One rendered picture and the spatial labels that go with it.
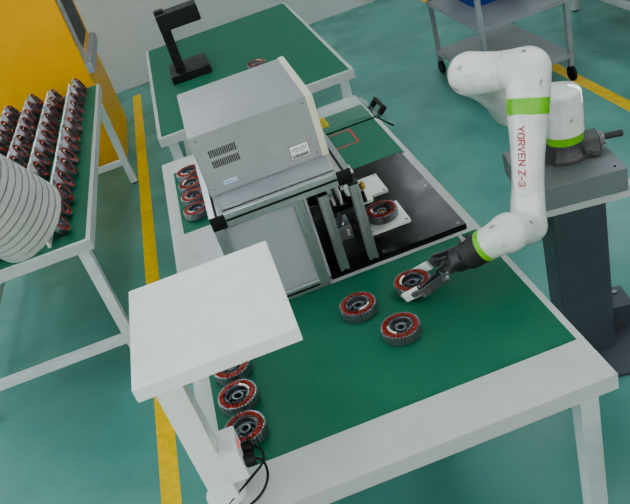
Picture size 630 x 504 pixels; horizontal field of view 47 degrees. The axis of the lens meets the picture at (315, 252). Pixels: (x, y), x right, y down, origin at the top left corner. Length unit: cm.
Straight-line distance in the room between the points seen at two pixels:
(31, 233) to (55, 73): 453
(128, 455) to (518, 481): 158
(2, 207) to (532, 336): 132
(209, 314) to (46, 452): 202
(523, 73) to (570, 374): 79
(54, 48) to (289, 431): 432
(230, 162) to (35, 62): 373
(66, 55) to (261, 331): 449
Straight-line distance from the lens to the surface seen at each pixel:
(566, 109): 244
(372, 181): 276
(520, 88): 206
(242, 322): 152
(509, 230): 197
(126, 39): 764
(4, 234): 132
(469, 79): 211
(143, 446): 324
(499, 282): 217
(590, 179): 244
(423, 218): 248
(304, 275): 231
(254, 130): 220
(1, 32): 580
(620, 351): 299
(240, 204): 216
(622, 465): 266
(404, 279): 222
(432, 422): 182
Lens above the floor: 208
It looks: 32 degrees down
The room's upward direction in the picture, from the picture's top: 19 degrees counter-clockwise
